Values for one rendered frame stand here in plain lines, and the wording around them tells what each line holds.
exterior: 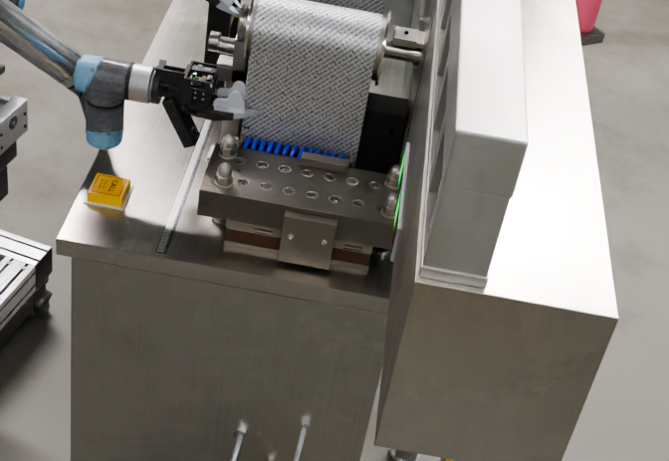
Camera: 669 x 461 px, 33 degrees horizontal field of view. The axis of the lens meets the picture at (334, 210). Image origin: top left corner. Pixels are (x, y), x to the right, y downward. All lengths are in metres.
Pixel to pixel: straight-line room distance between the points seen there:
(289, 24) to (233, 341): 0.63
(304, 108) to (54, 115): 2.05
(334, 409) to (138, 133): 0.72
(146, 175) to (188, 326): 0.33
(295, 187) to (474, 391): 0.80
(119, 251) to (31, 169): 1.74
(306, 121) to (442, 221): 0.96
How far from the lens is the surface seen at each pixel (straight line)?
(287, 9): 2.18
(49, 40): 2.36
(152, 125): 2.54
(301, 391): 2.36
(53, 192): 3.81
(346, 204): 2.16
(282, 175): 2.21
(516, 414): 1.53
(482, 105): 1.32
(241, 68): 2.30
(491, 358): 1.46
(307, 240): 2.15
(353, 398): 2.36
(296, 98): 2.23
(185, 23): 2.94
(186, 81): 2.22
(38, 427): 3.09
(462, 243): 1.35
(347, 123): 2.25
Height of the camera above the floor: 2.32
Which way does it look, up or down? 37 degrees down
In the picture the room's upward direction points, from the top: 10 degrees clockwise
